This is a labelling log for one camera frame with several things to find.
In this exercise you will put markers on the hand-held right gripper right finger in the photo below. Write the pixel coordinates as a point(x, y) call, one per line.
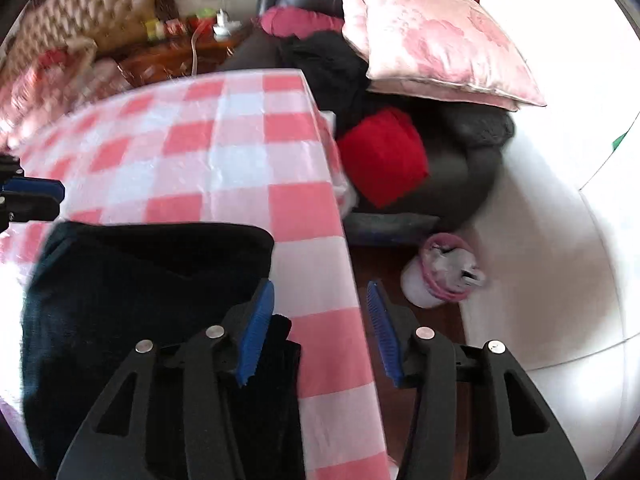
point(382, 330)

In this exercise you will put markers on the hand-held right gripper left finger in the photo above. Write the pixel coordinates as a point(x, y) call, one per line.
point(255, 325)

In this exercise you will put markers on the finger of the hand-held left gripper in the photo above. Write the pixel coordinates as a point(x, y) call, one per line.
point(9, 165)
point(30, 187)

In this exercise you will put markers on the black pants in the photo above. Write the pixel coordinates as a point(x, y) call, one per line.
point(125, 280)

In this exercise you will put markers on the white bin with pink bag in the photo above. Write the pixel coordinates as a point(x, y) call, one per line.
point(430, 280)

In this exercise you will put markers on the pink floral folded quilt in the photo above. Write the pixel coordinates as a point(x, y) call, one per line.
point(45, 80)

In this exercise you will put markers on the red white checkered sheet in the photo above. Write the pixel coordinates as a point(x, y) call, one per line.
point(240, 160)

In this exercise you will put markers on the red cushion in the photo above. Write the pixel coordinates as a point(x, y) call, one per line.
point(385, 160)

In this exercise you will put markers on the tufted beige headboard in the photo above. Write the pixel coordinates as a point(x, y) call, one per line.
point(90, 5)

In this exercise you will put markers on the wooden nightstand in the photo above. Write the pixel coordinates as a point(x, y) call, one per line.
point(160, 60)

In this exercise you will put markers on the yellow jar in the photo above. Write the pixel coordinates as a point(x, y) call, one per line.
point(153, 30)

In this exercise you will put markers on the red box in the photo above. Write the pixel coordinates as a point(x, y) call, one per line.
point(175, 26)

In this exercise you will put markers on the grey cloth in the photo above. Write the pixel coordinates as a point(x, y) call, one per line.
point(475, 127)

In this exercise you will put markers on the red cup with green lid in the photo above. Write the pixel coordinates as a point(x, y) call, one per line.
point(199, 20)

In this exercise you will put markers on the white bowl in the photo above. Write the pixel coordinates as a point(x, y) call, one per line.
point(225, 29)

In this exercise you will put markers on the white bottle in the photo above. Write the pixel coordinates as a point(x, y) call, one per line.
point(221, 16)

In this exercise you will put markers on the dark clothes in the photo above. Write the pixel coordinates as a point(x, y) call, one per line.
point(325, 70)

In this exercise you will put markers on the pink floral pillow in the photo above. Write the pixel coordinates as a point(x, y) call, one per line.
point(430, 35)

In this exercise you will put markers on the maroon cloth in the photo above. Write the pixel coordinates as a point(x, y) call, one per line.
point(300, 21)

